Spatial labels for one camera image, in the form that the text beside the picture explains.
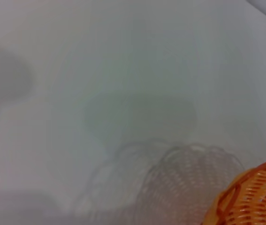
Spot orange wire basket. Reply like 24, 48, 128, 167
204, 160, 266, 225

